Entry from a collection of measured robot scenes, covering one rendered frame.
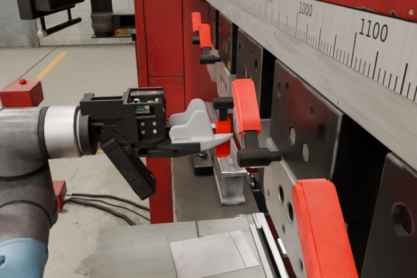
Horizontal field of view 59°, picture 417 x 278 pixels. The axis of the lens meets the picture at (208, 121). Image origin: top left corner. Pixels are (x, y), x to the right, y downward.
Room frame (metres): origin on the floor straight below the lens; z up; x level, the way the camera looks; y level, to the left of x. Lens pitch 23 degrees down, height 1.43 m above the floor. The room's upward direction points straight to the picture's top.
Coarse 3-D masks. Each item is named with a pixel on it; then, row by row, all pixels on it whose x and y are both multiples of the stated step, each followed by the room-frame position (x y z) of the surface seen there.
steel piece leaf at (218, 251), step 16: (192, 240) 0.49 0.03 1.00; (208, 240) 0.49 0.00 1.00; (224, 240) 0.49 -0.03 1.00; (176, 256) 0.45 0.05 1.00; (192, 256) 0.45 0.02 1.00; (208, 256) 0.45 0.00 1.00; (224, 256) 0.45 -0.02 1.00; (240, 256) 0.45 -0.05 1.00; (176, 272) 0.40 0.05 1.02; (192, 272) 0.42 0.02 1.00; (208, 272) 0.42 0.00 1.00; (224, 272) 0.42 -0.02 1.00
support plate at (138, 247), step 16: (160, 224) 0.53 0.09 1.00; (176, 224) 0.53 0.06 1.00; (192, 224) 0.53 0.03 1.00; (208, 224) 0.53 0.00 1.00; (224, 224) 0.53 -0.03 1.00; (240, 224) 0.53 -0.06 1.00; (96, 240) 0.49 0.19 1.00; (112, 240) 0.49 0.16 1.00; (128, 240) 0.49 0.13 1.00; (144, 240) 0.49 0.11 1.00; (160, 240) 0.49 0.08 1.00; (176, 240) 0.49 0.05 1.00; (96, 256) 0.46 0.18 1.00; (112, 256) 0.46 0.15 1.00; (128, 256) 0.46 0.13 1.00; (144, 256) 0.46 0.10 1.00; (160, 256) 0.46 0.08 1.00; (256, 256) 0.46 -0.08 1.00; (96, 272) 0.42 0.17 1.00; (112, 272) 0.42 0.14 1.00; (128, 272) 0.42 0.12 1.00; (144, 272) 0.42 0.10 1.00; (160, 272) 0.42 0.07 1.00; (240, 272) 0.42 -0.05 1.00; (256, 272) 0.42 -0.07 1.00
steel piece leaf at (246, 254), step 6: (234, 234) 0.51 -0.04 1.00; (240, 234) 0.51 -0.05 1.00; (234, 240) 0.49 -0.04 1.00; (240, 240) 0.49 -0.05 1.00; (240, 246) 0.48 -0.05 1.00; (246, 246) 0.48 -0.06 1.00; (240, 252) 0.46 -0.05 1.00; (246, 252) 0.46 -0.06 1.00; (252, 252) 0.46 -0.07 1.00; (246, 258) 0.45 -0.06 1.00; (252, 258) 0.45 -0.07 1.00; (246, 264) 0.44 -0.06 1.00; (252, 264) 0.44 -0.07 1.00; (258, 264) 0.44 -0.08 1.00
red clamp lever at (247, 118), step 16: (240, 80) 0.37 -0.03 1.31; (240, 96) 0.35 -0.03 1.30; (240, 112) 0.34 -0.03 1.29; (256, 112) 0.34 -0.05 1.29; (240, 128) 0.33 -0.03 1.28; (256, 128) 0.33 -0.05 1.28; (256, 144) 0.32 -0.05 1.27; (240, 160) 0.30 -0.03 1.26; (256, 160) 0.30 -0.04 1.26; (272, 160) 0.31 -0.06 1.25
